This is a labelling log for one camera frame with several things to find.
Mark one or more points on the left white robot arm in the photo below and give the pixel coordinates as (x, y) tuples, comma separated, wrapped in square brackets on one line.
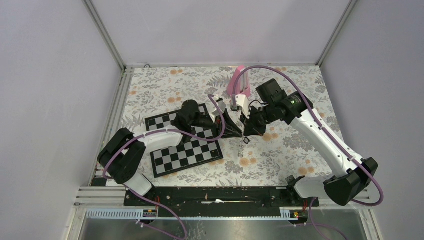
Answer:
[(122, 155)]

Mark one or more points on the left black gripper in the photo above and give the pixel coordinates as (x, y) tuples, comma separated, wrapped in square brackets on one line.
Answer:
[(224, 127)]

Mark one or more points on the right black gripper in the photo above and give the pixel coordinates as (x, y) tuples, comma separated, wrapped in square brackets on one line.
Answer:
[(250, 128)]

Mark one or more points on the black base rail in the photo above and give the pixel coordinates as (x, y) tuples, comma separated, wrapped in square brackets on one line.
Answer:
[(222, 201)]

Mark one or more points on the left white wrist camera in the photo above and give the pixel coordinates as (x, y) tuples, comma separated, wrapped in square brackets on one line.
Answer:
[(215, 108)]

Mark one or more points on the black white chessboard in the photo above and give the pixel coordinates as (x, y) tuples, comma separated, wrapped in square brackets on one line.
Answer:
[(181, 157)]

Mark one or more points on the floral table mat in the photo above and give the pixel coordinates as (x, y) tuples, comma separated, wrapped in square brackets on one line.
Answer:
[(268, 160)]

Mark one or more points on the white slotted cable duct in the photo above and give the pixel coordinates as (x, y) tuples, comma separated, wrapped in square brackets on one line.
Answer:
[(152, 214)]

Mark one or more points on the pink metronome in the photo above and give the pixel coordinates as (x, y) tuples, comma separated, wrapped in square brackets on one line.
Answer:
[(240, 82)]

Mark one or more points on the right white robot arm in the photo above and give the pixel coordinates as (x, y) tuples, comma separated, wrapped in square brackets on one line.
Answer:
[(350, 172)]

